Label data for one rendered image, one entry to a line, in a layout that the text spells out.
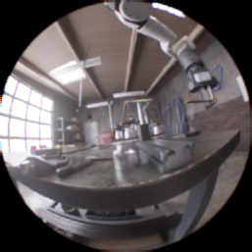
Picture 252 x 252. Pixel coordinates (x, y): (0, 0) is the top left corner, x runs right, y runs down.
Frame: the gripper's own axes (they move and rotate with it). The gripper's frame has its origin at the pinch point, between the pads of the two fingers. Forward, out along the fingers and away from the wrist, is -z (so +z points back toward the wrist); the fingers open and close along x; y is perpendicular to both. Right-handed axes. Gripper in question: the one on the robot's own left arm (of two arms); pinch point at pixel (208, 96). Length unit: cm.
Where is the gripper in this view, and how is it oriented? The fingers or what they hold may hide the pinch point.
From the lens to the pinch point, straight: 33.2
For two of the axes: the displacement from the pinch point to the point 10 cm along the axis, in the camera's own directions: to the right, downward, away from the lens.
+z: -1.4, -9.8, 1.1
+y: -6.3, 0.0, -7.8
